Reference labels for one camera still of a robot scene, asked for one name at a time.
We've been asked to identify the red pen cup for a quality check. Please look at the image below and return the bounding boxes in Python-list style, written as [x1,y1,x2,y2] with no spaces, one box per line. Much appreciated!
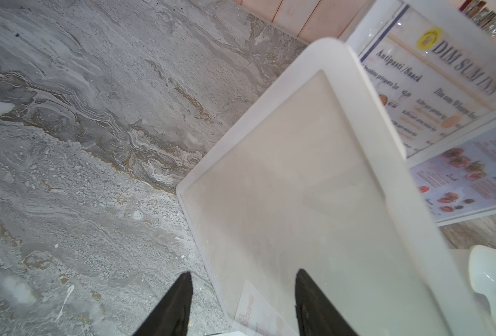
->
[458,0,496,37]

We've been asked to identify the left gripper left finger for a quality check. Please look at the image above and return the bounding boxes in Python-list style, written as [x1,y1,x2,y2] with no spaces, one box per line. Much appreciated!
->
[133,272,193,336]

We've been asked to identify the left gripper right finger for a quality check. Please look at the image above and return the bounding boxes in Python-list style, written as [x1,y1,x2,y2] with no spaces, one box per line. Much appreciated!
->
[294,269,357,336]

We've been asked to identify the white menu holder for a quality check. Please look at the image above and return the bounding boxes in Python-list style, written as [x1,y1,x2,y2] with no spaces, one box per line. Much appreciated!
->
[342,1,496,166]
[175,36,496,336]
[408,119,496,226]

